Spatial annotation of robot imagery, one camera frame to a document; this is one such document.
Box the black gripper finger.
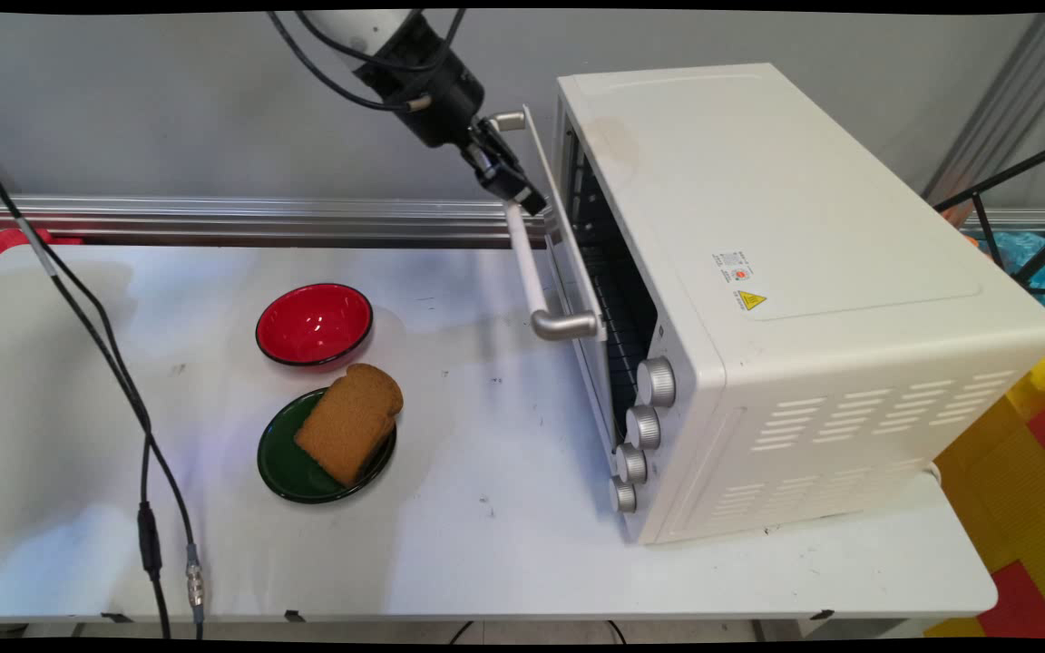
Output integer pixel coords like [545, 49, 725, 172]
[475, 118, 548, 219]
[463, 140, 525, 204]

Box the white oven label sticker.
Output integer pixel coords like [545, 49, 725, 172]
[712, 251, 755, 284]

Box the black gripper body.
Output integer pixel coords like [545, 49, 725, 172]
[359, 16, 487, 151]

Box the black metal stand frame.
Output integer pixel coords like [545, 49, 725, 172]
[933, 136, 1045, 300]

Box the oven door with silver handle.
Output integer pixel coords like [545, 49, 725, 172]
[484, 103, 616, 447]

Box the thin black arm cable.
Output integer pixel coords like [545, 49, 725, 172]
[294, 9, 469, 75]

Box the large silver oven knob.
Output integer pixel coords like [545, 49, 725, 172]
[635, 356, 679, 408]
[623, 404, 663, 453]

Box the horizontal aluminium rail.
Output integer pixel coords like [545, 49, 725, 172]
[0, 195, 1045, 249]

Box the dark green plate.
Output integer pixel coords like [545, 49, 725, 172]
[257, 387, 398, 505]

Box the red bowl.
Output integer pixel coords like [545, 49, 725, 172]
[255, 283, 375, 368]

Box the slanted aluminium profile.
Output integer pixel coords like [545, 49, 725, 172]
[924, 13, 1045, 211]

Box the black cable with silver connector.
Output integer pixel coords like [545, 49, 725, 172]
[0, 113, 207, 641]

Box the brown bread slice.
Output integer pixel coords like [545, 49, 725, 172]
[294, 363, 405, 488]

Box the white toaster oven body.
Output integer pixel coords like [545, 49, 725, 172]
[552, 62, 1045, 546]

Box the black arm cable beige plug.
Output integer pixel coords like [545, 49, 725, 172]
[266, 9, 435, 114]

